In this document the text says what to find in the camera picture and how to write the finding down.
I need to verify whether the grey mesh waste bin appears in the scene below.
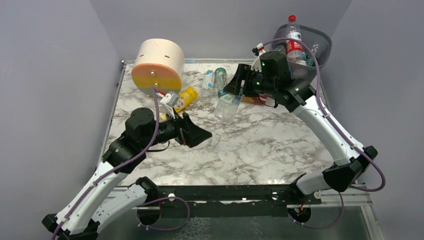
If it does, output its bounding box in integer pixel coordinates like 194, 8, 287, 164
288, 25, 332, 87

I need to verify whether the cream orange round drum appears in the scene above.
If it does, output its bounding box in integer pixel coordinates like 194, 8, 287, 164
131, 38, 185, 96

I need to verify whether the clear bottle red label front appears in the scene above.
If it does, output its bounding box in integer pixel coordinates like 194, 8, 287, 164
285, 15, 307, 79

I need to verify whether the clear bottle dark green label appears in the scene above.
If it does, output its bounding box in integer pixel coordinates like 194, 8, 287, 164
306, 43, 320, 67

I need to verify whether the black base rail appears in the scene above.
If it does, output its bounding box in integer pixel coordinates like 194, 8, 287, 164
132, 183, 319, 226

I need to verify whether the clear bottle small label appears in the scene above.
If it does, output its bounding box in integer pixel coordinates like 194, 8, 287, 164
214, 91, 243, 123

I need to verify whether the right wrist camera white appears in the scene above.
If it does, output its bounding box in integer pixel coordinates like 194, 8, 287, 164
250, 43, 266, 72

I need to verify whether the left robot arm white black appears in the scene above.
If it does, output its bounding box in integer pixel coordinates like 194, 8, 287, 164
42, 107, 212, 240

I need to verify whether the green plastic bottle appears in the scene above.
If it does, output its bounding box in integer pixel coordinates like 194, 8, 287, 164
214, 67, 228, 98

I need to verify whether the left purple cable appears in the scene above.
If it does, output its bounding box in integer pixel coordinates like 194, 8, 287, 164
51, 86, 191, 240

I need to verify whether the yellow drink bottle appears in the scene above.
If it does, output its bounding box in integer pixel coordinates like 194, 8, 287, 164
174, 86, 199, 113

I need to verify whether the clear bottle white blue label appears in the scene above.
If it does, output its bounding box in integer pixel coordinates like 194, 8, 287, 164
199, 69, 215, 101

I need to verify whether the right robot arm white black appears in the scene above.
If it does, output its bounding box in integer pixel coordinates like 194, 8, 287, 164
223, 51, 378, 198

